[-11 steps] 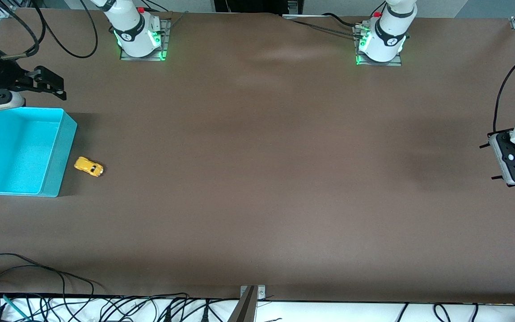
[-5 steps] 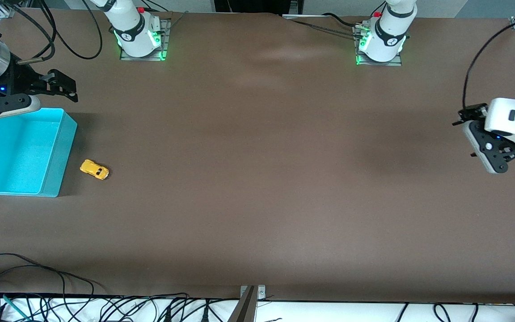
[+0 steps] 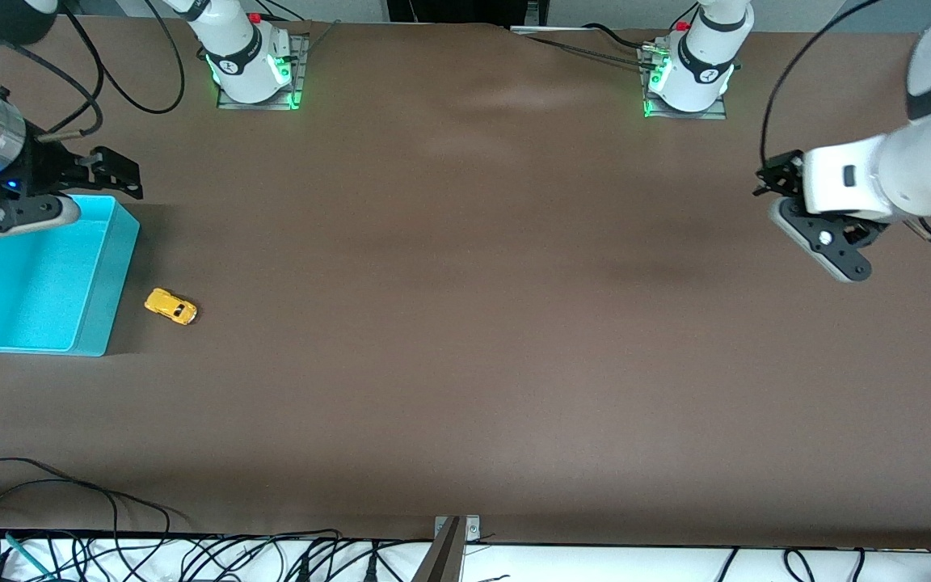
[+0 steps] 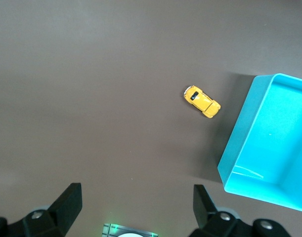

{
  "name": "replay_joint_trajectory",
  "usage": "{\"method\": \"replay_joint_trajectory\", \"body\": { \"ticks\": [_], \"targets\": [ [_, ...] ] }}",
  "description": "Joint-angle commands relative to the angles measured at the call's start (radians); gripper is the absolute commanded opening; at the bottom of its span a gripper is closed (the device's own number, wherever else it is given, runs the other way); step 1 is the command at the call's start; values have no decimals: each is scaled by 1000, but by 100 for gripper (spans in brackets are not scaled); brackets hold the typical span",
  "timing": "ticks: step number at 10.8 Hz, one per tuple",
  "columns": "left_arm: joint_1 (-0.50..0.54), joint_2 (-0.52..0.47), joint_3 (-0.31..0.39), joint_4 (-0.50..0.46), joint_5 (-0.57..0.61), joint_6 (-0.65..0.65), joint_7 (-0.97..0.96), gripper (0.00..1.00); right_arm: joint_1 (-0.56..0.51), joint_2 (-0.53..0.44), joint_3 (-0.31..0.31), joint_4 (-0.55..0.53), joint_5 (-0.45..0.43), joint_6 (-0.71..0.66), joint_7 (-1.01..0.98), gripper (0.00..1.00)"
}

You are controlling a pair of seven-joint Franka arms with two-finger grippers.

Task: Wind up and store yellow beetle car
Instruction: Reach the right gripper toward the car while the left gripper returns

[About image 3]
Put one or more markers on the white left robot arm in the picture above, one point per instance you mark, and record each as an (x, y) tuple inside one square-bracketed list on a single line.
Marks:
[(918, 170)]

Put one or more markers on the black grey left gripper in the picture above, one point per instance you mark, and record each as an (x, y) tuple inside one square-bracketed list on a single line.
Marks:
[(785, 175)]

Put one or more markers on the black equipment box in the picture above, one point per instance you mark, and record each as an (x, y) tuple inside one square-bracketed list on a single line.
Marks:
[(457, 10)]

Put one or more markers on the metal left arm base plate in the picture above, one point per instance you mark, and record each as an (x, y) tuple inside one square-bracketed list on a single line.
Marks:
[(716, 114)]

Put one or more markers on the yellow beetle toy car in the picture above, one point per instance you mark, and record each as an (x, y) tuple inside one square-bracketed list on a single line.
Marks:
[(168, 305)]

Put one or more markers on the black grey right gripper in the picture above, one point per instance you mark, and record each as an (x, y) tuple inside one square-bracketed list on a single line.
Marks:
[(44, 171)]

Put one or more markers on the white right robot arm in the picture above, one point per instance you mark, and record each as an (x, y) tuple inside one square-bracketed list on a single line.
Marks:
[(235, 48)]

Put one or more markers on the dark grey metal bar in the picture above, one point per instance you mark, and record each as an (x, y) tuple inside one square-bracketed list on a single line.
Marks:
[(441, 562)]

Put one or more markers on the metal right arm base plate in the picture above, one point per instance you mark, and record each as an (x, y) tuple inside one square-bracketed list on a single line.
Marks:
[(300, 73)]

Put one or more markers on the turquoise plastic bin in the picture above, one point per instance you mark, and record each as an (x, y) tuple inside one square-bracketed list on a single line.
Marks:
[(29, 283)]

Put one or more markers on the metal edge bracket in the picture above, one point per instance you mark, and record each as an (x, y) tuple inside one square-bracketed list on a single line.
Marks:
[(472, 529)]

